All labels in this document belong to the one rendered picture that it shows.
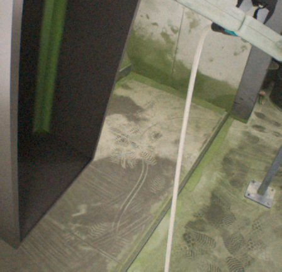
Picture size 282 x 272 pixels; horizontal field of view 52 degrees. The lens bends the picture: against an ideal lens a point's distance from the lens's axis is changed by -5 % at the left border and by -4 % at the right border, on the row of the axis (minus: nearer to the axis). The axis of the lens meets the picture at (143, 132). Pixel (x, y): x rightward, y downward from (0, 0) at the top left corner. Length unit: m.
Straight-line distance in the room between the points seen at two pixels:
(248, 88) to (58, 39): 1.88
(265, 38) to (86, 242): 1.42
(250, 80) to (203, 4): 2.13
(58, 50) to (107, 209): 1.01
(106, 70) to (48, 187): 0.60
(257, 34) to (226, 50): 2.01
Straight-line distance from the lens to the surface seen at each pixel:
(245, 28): 0.70
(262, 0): 0.77
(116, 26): 1.16
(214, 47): 2.74
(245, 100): 2.84
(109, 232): 1.81
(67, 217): 1.88
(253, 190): 2.31
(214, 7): 0.66
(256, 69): 2.71
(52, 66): 1.42
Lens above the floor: 1.57
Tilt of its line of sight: 39 degrees down
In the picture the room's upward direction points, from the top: 8 degrees clockwise
